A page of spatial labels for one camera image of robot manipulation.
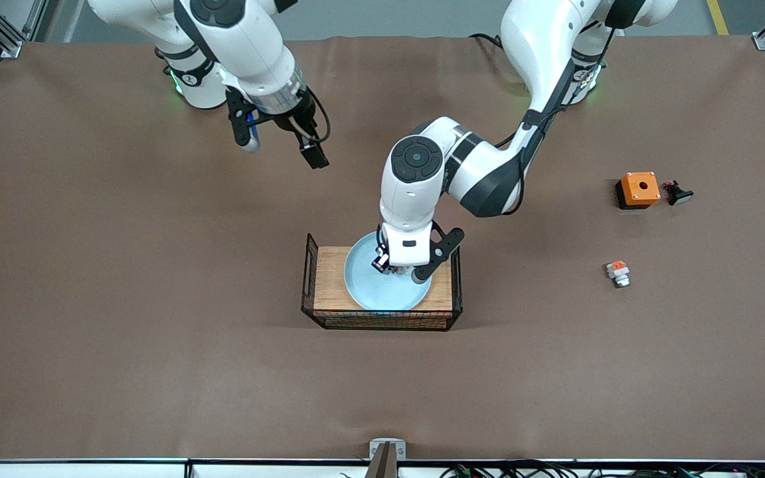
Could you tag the white orange switch module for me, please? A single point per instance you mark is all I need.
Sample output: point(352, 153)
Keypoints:
point(618, 272)

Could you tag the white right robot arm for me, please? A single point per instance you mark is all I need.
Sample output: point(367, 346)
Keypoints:
point(250, 46)

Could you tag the orange enclosure box with hole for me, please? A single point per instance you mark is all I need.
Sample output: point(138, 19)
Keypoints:
point(635, 194)

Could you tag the black push button white cap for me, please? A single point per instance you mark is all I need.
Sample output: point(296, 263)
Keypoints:
point(680, 196)

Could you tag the metal mounting bracket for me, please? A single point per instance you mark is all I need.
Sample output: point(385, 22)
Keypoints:
point(396, 450)

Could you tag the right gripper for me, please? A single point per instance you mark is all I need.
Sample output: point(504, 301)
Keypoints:
point(291, 121)

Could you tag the white table edge rail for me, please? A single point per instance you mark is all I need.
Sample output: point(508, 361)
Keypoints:
point(57, 470)

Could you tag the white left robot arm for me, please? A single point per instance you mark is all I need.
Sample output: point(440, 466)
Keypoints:
point(416, 192)

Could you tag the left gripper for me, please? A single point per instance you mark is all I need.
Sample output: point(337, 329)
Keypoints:
point(382, 259)

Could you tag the light blue plate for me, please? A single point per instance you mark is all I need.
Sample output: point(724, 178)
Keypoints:
point(369, 285)

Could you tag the brown table cover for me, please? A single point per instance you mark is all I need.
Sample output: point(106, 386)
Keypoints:
point(157, 385)

